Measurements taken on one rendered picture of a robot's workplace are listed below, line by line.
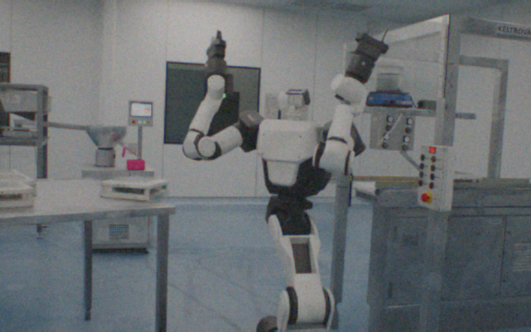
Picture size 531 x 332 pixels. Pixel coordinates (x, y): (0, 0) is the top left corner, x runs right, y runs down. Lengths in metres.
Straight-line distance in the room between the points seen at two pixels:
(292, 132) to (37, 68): 5.94
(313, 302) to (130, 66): 6.06
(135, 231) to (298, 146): 3.09
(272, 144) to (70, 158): 5.76
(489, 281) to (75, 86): 5.81
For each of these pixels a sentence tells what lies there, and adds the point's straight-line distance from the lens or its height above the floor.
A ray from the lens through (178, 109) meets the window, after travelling 7.74.
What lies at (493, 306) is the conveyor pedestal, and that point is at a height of 0.16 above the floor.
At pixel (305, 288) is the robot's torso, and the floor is 0.65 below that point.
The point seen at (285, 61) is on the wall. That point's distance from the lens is 8.16.
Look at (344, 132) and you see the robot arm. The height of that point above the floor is 1.23.
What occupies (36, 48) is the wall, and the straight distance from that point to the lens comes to 7.74.
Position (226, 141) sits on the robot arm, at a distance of 2.17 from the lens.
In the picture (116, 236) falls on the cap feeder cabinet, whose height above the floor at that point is 0.17.
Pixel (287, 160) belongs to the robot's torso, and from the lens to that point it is 2.09.
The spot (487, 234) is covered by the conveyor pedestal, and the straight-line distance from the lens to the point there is 3.54.
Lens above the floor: 1.26
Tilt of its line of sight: 5 degrees down
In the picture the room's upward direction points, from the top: 3 degrees clockwise
